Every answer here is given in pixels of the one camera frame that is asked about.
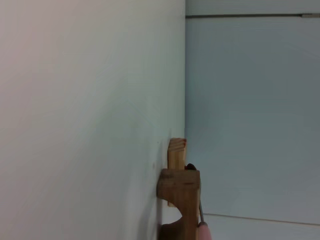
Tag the flat light wooden block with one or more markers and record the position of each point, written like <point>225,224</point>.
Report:
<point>177,155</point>

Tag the arched dark wooden block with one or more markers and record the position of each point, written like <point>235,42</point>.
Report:
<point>182,190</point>

